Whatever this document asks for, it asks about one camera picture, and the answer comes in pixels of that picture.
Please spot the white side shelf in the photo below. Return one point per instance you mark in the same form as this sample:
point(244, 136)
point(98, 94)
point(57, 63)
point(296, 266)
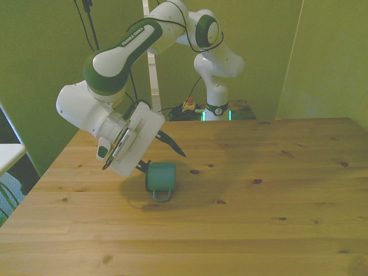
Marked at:
point(10, 155)

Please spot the yellow emergency stop button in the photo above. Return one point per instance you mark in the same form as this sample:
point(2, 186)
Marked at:
point(189, 105)

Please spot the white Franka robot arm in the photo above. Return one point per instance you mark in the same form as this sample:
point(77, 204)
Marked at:
point(115, 57)

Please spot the dark wooden robot pedestal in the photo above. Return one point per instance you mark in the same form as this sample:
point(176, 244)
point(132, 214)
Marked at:
point(243, 109)

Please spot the white vertical trim strip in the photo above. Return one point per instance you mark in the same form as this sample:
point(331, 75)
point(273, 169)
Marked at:
point(152, 72)

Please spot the teal enamel mug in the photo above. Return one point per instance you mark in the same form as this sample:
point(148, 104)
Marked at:
point(161, 175)

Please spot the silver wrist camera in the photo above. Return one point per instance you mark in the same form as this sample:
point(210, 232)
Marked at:
point(122, 146)

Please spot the black white-edged panel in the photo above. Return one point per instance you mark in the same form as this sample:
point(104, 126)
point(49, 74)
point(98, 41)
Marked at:
point(23, 166)

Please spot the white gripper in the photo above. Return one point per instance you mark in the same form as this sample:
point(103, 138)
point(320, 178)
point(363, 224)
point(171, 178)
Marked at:
point(143, 135)

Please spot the black tripod light stand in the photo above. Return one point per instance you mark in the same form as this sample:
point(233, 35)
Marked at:
point(92, 28)

